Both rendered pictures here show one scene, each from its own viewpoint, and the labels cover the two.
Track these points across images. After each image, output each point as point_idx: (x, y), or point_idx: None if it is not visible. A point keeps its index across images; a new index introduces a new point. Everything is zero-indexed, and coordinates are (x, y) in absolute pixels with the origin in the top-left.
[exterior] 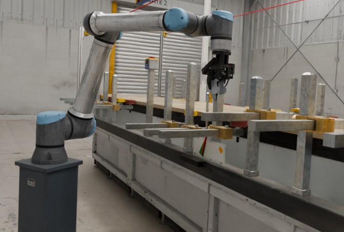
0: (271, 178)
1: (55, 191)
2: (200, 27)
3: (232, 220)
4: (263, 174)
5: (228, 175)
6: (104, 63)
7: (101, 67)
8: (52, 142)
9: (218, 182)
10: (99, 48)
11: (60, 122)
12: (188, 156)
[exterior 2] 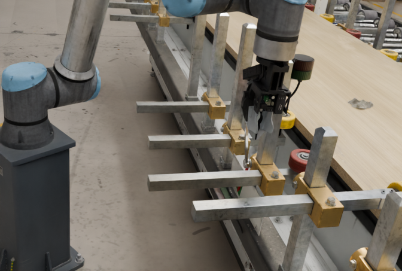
0: (340, 262)
1: (30, 186)
2: (240, 2)
3: None
4: (331, 247)
5: (258, 257)
6: None
7: (98, 6)
8: (24, 118)
9: (247, 254)
10: None
11: (34, 89)
12: (216, 189)
